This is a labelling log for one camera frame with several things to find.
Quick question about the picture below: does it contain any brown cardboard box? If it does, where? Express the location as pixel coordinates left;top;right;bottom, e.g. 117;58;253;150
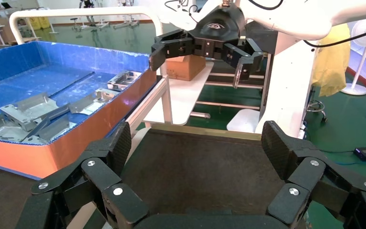
165;54;207;82

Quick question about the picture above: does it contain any chrome stool base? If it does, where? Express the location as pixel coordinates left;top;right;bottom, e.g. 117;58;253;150
306;99;328;123

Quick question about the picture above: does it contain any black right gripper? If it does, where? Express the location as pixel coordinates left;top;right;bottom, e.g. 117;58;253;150
149;4;265;90

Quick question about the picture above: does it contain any white side table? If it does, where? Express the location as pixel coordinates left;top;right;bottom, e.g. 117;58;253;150
143;62;214;126

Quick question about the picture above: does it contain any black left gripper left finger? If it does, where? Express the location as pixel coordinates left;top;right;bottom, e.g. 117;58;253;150
15;121;150;229

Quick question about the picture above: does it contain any blue corrugated plastic box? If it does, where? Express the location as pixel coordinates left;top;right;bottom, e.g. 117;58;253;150
0;40;159;180

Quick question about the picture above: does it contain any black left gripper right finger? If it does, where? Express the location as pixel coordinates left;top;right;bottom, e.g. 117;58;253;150
260;120;366;229

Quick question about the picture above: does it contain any white tube frame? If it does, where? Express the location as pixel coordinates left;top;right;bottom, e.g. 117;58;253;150
9;6;174;125

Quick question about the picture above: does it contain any stamped grey metal part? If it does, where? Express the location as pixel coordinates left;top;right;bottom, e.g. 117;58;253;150
107;70;142;92
22;113;78;146
69;88;121;116
0;114;29;143
0;92;71;132

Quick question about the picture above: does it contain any black tray container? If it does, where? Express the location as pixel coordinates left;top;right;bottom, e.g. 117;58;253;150
116;122;286;222

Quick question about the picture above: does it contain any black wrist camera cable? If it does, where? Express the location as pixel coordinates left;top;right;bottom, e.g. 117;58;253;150
303;24;366;49

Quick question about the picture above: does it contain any yellow floor sign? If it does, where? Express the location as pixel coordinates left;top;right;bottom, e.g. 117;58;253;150
28;16;51;31

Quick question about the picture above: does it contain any white robot torso column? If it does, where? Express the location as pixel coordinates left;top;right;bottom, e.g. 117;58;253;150
254;31;319;140

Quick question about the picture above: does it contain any yellow raincoat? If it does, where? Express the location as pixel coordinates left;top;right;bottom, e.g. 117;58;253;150
311;23;352;98

